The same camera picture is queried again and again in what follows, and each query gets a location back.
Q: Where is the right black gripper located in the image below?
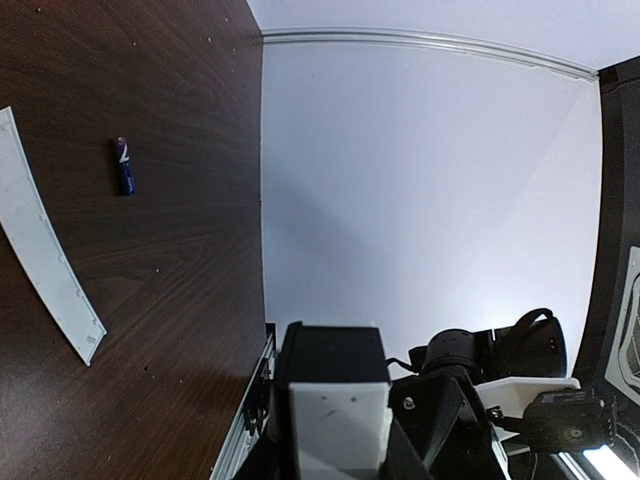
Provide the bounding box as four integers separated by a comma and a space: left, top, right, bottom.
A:
389, 374, 510, 479

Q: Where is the blue battery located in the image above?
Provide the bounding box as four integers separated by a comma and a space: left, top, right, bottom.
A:
111, 136, 137, 196

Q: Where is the white battery cover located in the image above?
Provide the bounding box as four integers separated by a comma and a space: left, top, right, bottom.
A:
1, 107, 107, 366

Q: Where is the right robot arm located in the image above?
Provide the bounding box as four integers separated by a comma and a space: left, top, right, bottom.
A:
274, 308, 569, 479

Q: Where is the ceiling light tube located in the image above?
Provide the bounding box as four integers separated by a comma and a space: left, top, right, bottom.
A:
554, 446, 639, 480

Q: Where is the right aluminium frame post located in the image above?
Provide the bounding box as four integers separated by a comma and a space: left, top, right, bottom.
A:
262, 26, 599, 82

